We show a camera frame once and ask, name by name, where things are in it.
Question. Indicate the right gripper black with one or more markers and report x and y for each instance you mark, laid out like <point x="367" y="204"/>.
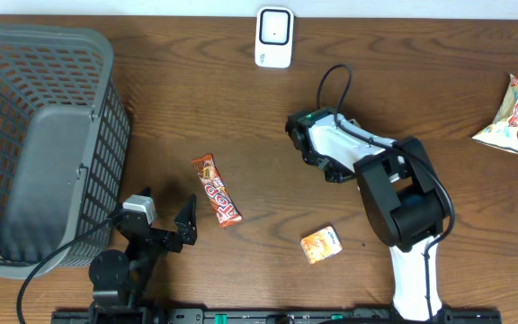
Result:
<point x="349" y="175"/>

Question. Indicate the white barcode scanner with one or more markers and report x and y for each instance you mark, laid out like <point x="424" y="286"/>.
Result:
<point x="274" y="37"/>

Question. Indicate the yellow snack chip bag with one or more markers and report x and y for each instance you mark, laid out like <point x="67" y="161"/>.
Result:
<point x="502" y="132"/>

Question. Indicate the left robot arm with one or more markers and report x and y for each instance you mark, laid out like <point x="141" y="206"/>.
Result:
<point x="120" y="278"/>

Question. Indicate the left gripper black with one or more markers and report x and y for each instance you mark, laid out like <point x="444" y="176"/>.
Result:
<point x="184" y="225"/>

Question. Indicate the grey plastic mesh basket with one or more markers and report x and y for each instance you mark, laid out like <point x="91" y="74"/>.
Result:
<point x="63" y="140"/>

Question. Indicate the orange chocolate bar wrapper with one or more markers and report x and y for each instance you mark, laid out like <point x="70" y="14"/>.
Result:
<point x="213" y="185"/>

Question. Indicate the orange tissue pack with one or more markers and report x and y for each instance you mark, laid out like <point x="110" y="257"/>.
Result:
<point x="321" y="244"/>

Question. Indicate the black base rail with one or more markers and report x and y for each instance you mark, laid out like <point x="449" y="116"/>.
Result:
<point x="199" y="316"/>

